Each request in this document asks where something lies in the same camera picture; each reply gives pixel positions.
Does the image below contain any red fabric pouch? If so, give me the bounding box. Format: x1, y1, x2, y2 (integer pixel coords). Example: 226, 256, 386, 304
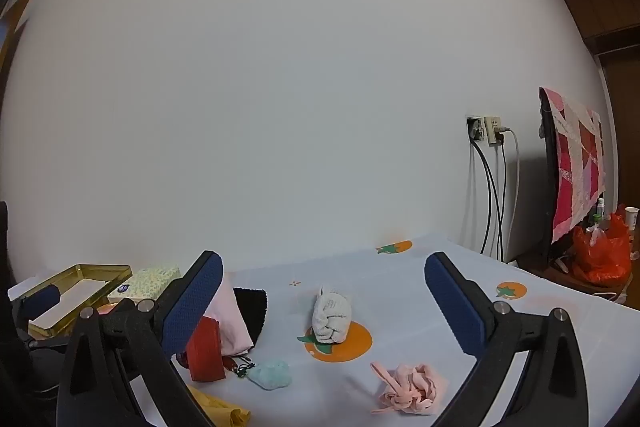
186, 317, 227, 382

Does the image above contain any pink strip cloth bundle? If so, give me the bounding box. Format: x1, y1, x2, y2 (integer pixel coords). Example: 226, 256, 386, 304
370, 361, 448, 417

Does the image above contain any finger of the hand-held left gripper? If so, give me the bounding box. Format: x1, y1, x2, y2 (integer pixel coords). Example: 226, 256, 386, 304
10, 285, 62, 324

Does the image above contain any teal soft cloth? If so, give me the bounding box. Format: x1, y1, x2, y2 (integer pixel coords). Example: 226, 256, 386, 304
248, 358, 292, 390

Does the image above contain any black power cable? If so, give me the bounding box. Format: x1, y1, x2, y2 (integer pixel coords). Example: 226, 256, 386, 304
492, 142, 507, 258
470, 137, 496, 255

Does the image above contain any gold metal tin box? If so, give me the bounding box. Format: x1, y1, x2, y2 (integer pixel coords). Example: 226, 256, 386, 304
21, 263, 133, 339

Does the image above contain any red plastic bag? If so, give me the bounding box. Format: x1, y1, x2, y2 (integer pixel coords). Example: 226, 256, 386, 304
572, 206, 633, 285

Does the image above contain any patterned tissue pack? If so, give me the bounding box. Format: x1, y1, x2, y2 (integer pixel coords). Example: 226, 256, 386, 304
107, 266, 182, 300

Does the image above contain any brown wooden window frame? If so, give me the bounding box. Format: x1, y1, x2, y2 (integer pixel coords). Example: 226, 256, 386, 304
0, 0, 37, 72

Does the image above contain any white wall socket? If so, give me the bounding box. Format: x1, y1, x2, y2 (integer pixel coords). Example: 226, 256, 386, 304
466, 115, 503, 146

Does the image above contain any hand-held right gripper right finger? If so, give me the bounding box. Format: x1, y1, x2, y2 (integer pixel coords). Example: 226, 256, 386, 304
424, 251, 591, 427

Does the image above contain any black cord charm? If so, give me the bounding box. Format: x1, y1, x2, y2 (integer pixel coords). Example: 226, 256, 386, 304
231, 355, 257, 379

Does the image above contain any black knit cloth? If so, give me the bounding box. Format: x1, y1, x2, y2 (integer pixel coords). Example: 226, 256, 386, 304
232, 288, 268, 347

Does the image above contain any white power cable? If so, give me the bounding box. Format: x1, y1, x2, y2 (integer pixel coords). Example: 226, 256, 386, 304
502, 127, 522, 262

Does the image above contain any black monitor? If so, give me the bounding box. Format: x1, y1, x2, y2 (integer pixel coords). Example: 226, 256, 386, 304
539, 89, 576, 265

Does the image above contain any white fruit print sheet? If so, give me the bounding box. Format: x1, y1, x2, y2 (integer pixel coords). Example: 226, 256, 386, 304
7, 233, 640, 427

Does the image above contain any yellow cloth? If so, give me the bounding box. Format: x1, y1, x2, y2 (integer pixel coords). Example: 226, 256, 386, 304
186, 384, 253, 427

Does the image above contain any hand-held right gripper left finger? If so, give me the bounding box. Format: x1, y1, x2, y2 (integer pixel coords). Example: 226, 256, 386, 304
56, 250, 224, 427

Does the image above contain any white towel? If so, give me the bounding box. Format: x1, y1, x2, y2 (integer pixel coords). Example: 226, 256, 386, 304
312, 286, 351, 344

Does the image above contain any pale waffle weave cloth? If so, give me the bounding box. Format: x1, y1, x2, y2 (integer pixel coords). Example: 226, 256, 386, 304
202, 272, 254, 356

